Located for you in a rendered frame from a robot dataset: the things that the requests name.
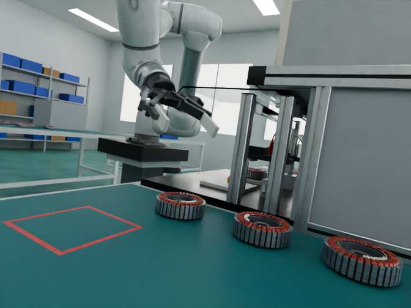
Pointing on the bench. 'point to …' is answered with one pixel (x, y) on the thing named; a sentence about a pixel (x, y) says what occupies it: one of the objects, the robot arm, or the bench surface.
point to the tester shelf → (328, 79)
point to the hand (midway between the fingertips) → (191, 127)
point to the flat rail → (269, 113)
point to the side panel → (358, 168)
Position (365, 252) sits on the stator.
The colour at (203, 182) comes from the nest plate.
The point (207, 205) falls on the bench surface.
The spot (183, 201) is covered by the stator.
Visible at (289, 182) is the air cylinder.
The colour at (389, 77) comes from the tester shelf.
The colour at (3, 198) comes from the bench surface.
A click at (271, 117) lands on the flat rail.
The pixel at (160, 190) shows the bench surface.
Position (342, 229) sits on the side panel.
